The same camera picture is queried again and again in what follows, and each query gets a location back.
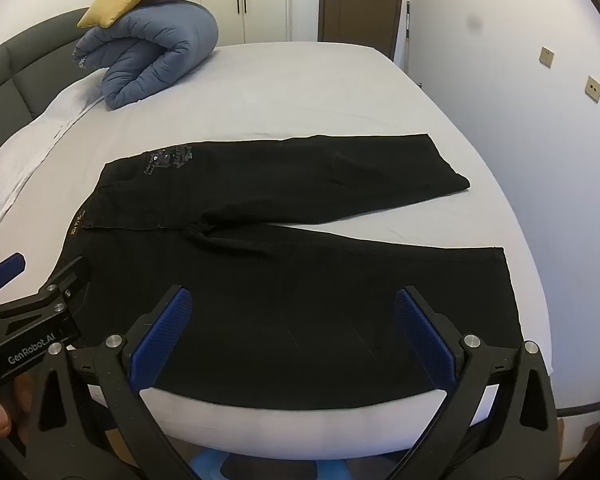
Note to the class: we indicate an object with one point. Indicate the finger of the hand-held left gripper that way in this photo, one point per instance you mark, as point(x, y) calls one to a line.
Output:
point(7, 269)
point(65, 280)

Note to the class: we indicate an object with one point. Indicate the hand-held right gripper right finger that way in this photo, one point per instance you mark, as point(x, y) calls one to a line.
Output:
point(422, 335)

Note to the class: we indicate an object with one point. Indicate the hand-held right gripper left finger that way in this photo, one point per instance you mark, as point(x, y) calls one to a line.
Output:
point(162, 335)

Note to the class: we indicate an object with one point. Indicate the black pants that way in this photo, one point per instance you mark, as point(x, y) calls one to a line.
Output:
point(280, 270)

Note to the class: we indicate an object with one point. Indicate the white crumpled sheet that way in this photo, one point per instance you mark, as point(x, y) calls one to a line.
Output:
point(25, 150)

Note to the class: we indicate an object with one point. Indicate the grey padded headboard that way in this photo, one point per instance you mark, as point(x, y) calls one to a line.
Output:
point(10, 75)

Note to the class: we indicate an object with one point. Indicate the rolled blue comforter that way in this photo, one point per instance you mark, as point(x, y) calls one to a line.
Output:
point(150, 50)

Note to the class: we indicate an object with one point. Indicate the white bed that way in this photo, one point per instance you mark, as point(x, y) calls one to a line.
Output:
point(305, 90)

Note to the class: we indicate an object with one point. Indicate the brown wooden door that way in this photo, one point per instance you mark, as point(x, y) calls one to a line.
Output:
point(360, 0)

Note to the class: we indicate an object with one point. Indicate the white wardrobe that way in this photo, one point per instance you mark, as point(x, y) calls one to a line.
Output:
point(260, 0)

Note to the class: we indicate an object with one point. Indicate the beige wall socket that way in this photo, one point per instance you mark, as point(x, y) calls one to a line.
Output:
point(593, 88)
point(547, 56)

